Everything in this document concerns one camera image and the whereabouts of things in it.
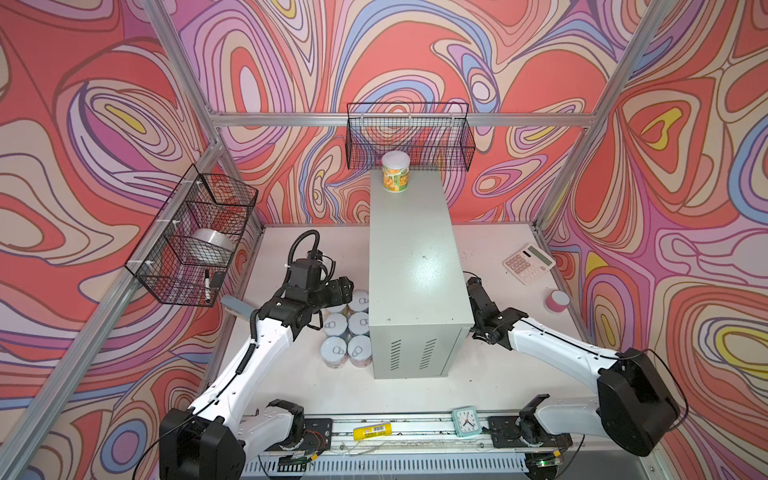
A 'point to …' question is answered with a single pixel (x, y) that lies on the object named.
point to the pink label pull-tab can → (333, 350)
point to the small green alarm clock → (466, 421)
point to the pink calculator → (529, 264)
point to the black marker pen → (207, 285)
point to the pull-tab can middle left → (334, 324)
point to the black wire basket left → (198, 200)
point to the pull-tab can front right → (360, 351)
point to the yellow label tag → (372, 431)
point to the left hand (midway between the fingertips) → (345, 284)
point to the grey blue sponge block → (236, 306)
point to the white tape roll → (208, 244)
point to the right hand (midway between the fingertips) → (463, 321)
